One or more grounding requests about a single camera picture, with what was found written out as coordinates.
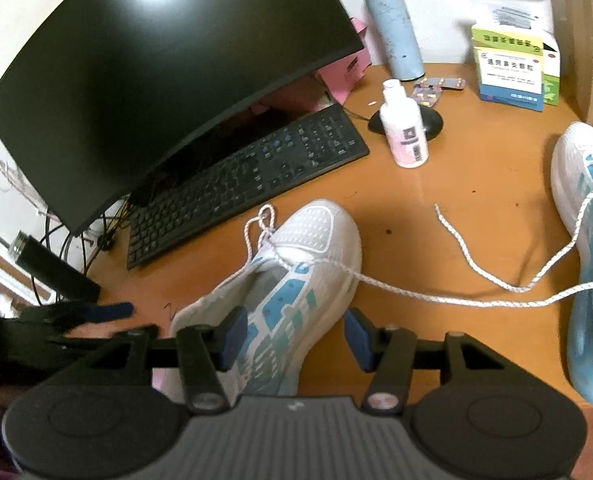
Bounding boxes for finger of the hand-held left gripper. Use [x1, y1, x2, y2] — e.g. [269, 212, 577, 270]
[20, 301, 135, 334]
[46, 332, 114, 358]

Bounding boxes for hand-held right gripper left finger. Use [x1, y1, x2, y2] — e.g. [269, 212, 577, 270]
[84, 306, 250, 413]

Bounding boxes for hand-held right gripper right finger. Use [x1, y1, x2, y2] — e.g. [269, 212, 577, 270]
[344, 307, 502, 411]

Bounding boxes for black cylinder with metal cap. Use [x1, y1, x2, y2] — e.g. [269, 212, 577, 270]
[14, 231, 102, 302]

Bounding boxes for black keyboard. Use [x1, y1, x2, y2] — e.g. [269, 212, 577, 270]
[126, 105, 371, 269]

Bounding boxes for white pink plastic bottle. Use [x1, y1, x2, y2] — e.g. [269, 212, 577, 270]
[379, 79, 429, 169]

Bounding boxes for black computer mouse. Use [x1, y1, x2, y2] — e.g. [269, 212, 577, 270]
[368, 107, 445, 142]

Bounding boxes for black curved monitor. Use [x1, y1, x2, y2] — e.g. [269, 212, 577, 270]
[0, 0, 366, 236]

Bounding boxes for pink box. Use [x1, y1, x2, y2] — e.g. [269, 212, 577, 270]
[313, 17, 372, 106]

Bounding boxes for white blue medicine box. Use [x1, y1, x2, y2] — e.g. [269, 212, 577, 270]
[471, 25, 548, 112]

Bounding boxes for light blue water bottle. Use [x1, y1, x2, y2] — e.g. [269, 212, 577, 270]
[357, 0, 426, 81]

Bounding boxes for green medicine box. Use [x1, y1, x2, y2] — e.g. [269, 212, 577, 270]
[541, 49, 562, 107]

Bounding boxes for white open cardboard box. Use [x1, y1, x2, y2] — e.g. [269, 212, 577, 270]
[465, 0, 560, 56]

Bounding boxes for thin wall wires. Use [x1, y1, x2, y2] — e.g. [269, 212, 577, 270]
[0, 105, 52, 221]

